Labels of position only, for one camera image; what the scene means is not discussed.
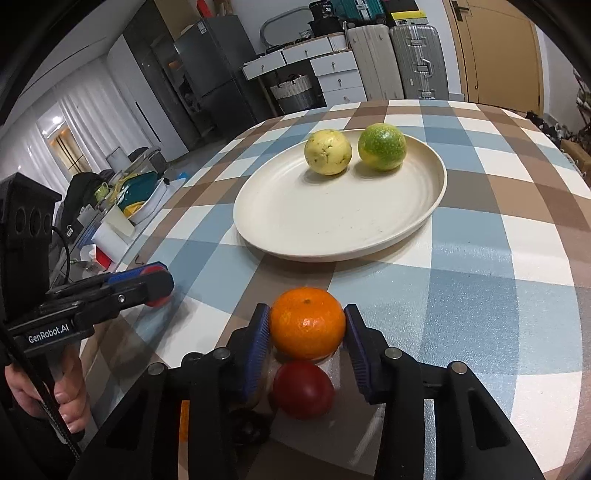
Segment orange tangerine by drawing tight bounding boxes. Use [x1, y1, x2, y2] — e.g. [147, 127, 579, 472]
[178, 400, 190, 458]
[270, 287, 346, 362]

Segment red tomato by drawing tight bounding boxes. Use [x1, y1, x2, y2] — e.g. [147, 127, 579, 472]
[273, 360, 335, 420]
[140, 270, 174, 308]

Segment green yellow guava fruit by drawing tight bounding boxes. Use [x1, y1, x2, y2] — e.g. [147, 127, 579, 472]
[358, 123, 407, 171]

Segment person's left hand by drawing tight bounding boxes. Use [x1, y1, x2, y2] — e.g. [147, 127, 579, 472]
[5, 344, 91, 434]

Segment white tray with cloths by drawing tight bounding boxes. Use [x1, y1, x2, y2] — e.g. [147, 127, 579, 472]
[115, 171, 163, 219]

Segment cream round plate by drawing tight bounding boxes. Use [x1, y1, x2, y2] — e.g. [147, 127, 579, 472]
[233, 137, 448, 262]

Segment checkered tablecloth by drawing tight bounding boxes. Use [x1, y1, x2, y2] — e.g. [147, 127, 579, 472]
[85, 100, 590, 479]

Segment woven laundry basket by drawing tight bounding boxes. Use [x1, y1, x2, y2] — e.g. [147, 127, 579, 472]
[270, 75, 317, 114]

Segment dark refrigerator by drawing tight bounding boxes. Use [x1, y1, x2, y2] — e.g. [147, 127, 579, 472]
[175, 15, 273, 140]

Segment white drawer cabinet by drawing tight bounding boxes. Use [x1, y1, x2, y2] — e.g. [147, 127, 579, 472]
[242, 33, 367, 107]

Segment silver suitcase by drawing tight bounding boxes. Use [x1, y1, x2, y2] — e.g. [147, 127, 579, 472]
[390, 24, 449, 100]

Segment beige suitcase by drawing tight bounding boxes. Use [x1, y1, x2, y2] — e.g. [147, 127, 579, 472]
[346, 24, 405, 101]

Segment wooden door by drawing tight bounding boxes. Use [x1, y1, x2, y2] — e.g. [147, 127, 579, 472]
[443, 0, 544, 115]

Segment stacked shoe boxes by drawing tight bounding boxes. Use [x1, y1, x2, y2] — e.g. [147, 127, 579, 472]
[383, 0, 429, 26]

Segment teal suitcase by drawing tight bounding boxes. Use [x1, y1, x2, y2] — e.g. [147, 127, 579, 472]
[331, 0, 386, 22]

